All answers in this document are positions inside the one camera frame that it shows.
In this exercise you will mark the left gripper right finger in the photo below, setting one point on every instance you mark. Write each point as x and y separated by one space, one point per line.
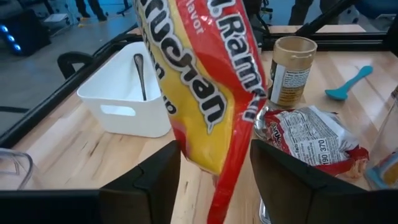
326 205

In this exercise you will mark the blue ramen noodle packet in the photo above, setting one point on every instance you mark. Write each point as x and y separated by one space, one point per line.
388 174

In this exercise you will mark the clear plastic bin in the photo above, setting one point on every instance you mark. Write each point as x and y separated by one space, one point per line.
31 168

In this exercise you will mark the computer tower blue lights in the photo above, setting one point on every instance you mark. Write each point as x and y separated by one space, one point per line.
28 34

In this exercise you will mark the black table clamp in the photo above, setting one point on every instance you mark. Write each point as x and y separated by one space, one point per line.
66 59

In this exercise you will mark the white plastic bin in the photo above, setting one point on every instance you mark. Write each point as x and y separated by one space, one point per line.
124 124

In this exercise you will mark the red ramen noodle packet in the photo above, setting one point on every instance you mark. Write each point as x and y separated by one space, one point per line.
311 137
202 93

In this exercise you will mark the tan spice jar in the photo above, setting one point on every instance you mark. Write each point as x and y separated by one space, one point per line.
292 77

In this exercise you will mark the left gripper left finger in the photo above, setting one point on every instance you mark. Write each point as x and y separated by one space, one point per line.
93 208

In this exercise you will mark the teal silicone spoon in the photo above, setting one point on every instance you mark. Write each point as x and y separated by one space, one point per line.
339 92

